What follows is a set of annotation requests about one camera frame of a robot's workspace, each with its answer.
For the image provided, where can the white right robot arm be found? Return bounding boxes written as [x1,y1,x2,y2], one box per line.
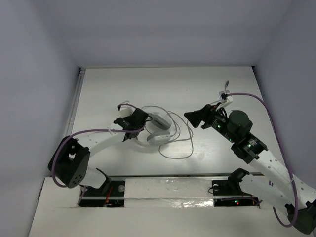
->
[184,104,316,235]

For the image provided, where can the white grey headphones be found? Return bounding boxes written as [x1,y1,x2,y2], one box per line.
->
[133,105,177,153]

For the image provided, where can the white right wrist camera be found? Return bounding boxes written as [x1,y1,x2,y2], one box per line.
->
[219,90,234,108]

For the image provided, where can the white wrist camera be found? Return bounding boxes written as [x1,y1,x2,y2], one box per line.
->
[117,100,133,118]
[219,90,234,108]

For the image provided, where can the silver foil covered panel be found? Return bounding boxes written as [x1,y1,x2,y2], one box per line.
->
[124,177,214,208]

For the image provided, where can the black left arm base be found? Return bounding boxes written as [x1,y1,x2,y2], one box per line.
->
[78,168,125,207]

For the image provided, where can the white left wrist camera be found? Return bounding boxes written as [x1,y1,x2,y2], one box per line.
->
[117,100,133,118]

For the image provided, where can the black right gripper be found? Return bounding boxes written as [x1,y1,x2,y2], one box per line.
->
[184,102,237,143]

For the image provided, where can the grey headphone cable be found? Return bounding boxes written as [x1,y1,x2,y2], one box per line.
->
[158,80,231,159]

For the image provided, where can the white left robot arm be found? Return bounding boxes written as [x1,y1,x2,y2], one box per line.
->
[48,108,150,195]

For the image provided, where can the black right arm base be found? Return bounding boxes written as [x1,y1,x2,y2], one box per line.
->
[207,168,262,207]

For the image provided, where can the aluminium rail left edge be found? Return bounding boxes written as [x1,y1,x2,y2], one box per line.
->
[62,67,85,138]

